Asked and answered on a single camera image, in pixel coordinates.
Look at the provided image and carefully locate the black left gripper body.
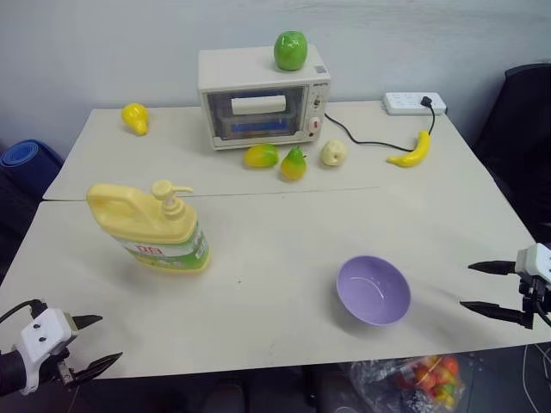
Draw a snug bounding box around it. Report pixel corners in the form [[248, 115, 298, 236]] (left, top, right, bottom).
[[47, 314, 81, 387]]

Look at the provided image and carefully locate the white power strip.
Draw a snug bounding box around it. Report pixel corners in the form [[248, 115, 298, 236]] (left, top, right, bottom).
[[382, 90, 449, 117]]

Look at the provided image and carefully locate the black oven power cable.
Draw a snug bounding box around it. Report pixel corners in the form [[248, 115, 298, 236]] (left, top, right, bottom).
[[323, 96, 436, 153]]

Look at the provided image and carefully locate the black office chair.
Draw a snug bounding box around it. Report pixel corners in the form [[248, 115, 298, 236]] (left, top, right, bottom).
[[470, 63, 551, 249]]

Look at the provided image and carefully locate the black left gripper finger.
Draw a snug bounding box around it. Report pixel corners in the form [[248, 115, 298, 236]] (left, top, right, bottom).
[[70, 351, 124, 387], [71, 314, 104, 334]]

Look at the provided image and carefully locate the green toy apple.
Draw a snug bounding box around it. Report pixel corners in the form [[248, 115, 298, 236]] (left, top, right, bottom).
[[273, 29, 310, 72]]

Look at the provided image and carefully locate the yellow green toy pear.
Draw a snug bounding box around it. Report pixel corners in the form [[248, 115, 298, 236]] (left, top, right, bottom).
[[280, 145, 309, 182]]

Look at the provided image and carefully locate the yellow pump detergent bottle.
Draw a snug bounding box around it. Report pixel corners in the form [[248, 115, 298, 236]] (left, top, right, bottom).
[[85, 179, 212, 277]]

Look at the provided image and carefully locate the pale cream toy fruit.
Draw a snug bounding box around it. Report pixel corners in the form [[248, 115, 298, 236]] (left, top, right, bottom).
[[319, 139, 349, 169]]

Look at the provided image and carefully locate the plastic bag of toy fruit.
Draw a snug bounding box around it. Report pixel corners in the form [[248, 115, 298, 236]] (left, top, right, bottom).
[[338, 354, 469, 413]]

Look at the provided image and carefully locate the yellow green toy mango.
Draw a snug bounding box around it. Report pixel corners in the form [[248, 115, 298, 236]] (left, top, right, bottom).
[[243, 143, 281, 170]]

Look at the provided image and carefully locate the blue rolled foam mat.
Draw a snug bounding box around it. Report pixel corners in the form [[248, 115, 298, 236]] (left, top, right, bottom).
[[0, 138, 65, 178]]

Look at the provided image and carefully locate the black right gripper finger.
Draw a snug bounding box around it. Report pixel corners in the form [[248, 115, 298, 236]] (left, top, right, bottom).
[[459, 300, 536, 331], [467, 259, 517, 275]]

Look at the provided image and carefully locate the white cable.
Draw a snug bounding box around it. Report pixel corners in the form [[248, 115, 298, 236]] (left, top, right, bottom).
[[521, 342, 551, 413]]

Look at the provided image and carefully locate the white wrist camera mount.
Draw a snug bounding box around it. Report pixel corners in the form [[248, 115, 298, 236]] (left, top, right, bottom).
[[19, 308, 75, 397], [515, 242, 551, 286]]

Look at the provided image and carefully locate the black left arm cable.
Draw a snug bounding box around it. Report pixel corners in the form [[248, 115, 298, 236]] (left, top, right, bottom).
[[0, 299, 47, 324]]

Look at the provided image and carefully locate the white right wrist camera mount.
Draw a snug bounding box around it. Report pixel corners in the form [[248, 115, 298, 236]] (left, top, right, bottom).
[[515, 242, 551, 286]]

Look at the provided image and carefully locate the purple bowl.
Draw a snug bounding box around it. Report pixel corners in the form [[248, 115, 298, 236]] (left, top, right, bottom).
[[336, 255, 412, 327]]

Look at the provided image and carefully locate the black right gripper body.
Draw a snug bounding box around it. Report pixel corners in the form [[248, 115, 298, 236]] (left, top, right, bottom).
[[517, 276, 551, 318]]

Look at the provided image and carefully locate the white toaster oven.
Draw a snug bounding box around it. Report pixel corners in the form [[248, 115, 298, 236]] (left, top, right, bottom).
[[197, 43, 332, 152]]

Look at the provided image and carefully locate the yellow toy banana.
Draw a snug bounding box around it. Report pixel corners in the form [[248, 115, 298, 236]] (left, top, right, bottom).
[[386, 129, 432, 170]]

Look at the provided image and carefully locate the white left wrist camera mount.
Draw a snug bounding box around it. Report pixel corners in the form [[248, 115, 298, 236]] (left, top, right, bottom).
[[19, 308, 75, 397]]

